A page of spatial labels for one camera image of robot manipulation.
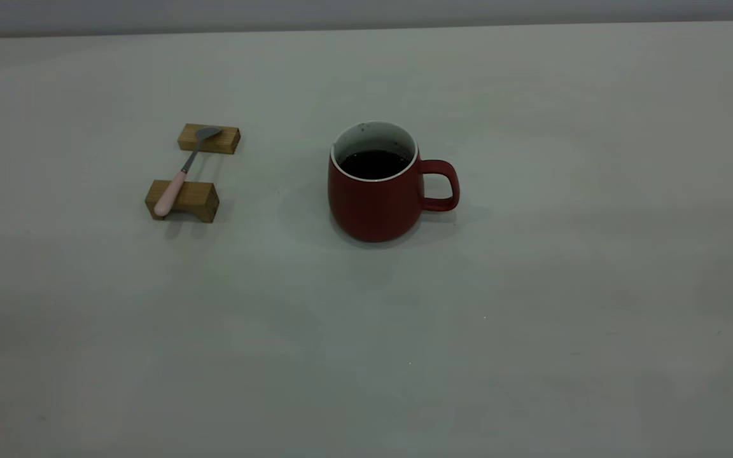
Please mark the red ceramic mug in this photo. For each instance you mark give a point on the red ceramic mug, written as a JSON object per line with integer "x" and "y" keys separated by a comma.
{"x": 373, "y": 210}

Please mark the dark coffee liquid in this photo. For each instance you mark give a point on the dark coffee liquid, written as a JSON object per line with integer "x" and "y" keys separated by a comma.
{"x": 374, "y": 165}

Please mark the rectangular wooden block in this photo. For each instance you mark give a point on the rectangular wooden block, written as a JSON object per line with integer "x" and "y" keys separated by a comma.
{"x": 226, "y": 141}

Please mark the arched wooden block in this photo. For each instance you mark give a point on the arched wooden block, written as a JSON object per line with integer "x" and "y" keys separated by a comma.
{"x": 201, "y": 200}

